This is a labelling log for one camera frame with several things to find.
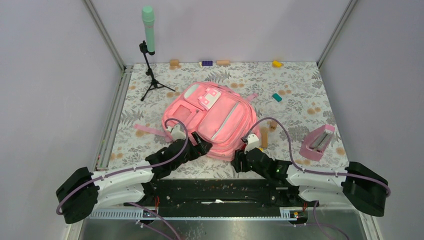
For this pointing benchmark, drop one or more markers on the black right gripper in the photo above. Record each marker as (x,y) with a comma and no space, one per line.
(239,156)

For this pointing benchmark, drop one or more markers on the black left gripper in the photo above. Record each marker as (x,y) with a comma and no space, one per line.
(202,148)

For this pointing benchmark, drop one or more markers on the pink student backpack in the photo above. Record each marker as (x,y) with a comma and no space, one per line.
(215,112)

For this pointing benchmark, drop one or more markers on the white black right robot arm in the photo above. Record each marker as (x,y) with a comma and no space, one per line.
(355,184)

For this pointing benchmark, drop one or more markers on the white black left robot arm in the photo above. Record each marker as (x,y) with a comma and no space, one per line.
(85,191)

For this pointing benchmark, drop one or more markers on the long natural wooden block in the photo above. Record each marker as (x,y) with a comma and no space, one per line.
(264,137)

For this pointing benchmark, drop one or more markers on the small natural wooden block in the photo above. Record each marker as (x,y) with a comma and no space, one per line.
(272,125)

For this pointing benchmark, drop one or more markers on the floral table mat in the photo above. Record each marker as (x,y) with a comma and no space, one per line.
(304,107)

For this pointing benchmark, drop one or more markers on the green wooden block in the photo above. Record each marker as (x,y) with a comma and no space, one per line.
(277,97)

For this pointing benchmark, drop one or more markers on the black microphone tripod stand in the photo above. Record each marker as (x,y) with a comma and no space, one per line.
(154,83)

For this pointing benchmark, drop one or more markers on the purple block at back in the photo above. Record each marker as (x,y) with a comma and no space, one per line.
(207,63)

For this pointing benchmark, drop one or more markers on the natural block at back right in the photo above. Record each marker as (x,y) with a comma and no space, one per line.
(223,63)

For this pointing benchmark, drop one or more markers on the yellow block at back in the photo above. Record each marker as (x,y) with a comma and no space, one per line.
(276,64)

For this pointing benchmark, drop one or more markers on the green microphone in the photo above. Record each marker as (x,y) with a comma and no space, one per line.
(148,19)

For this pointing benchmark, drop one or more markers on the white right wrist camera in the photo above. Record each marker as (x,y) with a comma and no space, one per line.
(252,142)

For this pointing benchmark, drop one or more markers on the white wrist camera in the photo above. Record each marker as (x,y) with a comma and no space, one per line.
(176,132)
(252,142)

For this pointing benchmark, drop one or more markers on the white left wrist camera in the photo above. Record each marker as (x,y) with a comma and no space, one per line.
(176,132)

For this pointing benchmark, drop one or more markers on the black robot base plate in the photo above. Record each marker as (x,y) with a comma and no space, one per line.
(175,193)

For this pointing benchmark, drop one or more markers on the grey slotted cable duct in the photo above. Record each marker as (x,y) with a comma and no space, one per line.
(206,212)

